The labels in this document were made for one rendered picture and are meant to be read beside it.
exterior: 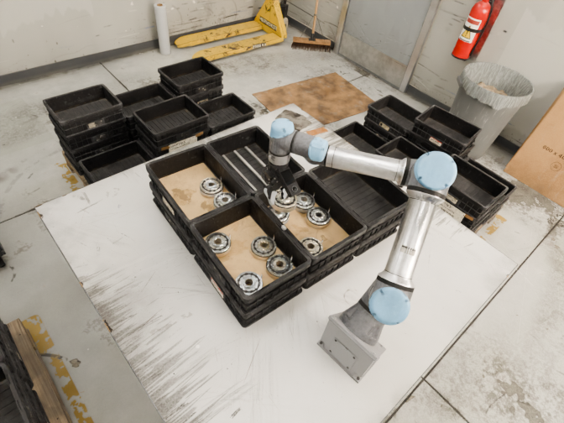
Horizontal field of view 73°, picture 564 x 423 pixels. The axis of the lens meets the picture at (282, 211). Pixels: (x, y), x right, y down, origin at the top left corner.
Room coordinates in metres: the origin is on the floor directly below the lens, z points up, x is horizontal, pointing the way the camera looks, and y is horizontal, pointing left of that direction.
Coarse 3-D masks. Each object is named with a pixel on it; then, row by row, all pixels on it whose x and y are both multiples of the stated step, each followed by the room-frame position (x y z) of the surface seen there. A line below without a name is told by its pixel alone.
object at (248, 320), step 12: (204, 264) 0.85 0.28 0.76; (216, 276) 0.77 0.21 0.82; (300, 288) 0.84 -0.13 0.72; (228, 300) 0.71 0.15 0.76; (276, 300) 0.74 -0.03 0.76; (288, 300) 0.78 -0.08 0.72; (240, 312) 0.65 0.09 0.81; (252, 312) 0.65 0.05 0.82; (264, 312) 0.71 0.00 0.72; (240, 324) 0.65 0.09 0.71; (252, 324) 0.65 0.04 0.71
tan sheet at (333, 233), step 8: (296, 216) 1.13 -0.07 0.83; (304, 216) 1.14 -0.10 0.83; (288, 224) 1.08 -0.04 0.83; (296, 224) 1.08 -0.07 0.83; (304, 224) 1.09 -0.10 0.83; (328, 224) 1.11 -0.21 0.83; (336, 224) 1.12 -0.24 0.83; (296, 232) 1.04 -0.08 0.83; (304, 232) 1.04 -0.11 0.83; (312, 232) 1.05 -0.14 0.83; (320, 232) 1.06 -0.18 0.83; (328, 232) 1.07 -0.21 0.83; (336, 232) 1.07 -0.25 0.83; (344, 232) 1.08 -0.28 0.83; (320, 240) 1.02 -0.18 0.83; (328, 240) 1.02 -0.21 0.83; (336, 240) 1.03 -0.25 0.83
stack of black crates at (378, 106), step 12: (372, 108) 2.69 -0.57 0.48; (384, 108) 2.89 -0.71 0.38; (396, 108) 2.87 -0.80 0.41; (408, 108) 2.81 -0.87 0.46; (372, 120) 2.69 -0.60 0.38; (384, 120) 2.62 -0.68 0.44; (396, 120) 2.74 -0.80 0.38; (408, 120) 2.77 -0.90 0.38; (384, 132) 2.58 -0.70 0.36; (396, 132) 2.53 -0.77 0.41; (408, 132) 2.48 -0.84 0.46
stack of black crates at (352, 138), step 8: (344, 128) 2.54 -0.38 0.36; (352, 128) 2.63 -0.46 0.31; (360, 128) 2.60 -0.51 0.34; (344, 136) 2.56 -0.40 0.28; (352, 136) 2.59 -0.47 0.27; (360, 136) 2.58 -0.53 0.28; (368, 136) 2.54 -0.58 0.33; (376, 136) 2.49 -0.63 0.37; (352, 144) 2.48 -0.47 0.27; (360, 144) 2.49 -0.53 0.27; (368, 144) 2.51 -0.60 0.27; (376, 144) 2.48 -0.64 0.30; (368, 152) 2.41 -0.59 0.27
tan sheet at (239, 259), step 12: (228, 228) 1.00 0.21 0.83; (240, 228) 1.01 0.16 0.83; (252, 228) 1.02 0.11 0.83; (240, 240) 0.95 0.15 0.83; (252, 240) 0.96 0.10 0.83; (240, 252) 0.89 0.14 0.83; (276, 252) 0.92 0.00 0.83; (228, 264) 0.83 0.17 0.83; (240, 264) 0.83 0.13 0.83; (252, 264) 0.84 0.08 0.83; (264, 264) 0.85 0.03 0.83; (264, 276) 0.80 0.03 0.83
